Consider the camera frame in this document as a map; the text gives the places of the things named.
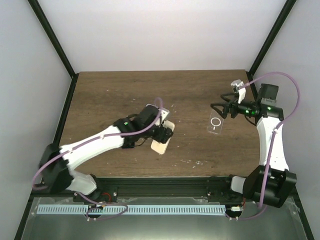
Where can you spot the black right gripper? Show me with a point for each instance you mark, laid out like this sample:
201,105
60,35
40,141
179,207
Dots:
232,104

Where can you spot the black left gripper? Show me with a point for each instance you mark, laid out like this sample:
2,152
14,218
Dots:
163,135

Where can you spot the beige phone case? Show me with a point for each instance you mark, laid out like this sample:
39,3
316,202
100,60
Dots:
160,147

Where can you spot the clear phone case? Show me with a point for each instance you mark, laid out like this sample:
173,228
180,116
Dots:
215,123

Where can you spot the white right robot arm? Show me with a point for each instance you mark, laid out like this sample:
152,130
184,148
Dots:
247,108

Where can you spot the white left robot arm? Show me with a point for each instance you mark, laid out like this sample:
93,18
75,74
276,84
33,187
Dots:
58,163

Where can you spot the grey metal front plate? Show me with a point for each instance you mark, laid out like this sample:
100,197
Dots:
273,224

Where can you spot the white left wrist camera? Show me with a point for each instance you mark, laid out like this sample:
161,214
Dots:
163,116

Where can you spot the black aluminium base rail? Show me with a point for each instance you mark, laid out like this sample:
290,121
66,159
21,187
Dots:
213,188

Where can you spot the black right frame post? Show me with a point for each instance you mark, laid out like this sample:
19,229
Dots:
280,20

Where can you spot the black frame post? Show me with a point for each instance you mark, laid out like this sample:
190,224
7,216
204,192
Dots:
43,20
280,20

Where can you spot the light blue slotted cable duct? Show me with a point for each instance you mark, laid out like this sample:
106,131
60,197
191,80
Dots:
74,209

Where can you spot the black right table edge rail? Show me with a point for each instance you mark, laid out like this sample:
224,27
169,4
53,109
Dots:
271,182

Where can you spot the black table edge rail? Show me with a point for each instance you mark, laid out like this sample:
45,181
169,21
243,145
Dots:
56,140
271,182

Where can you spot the black left frame post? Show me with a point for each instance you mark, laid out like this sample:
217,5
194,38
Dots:
43,20

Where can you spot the black left table edge rail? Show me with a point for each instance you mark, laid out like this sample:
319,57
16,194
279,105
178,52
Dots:
56,140

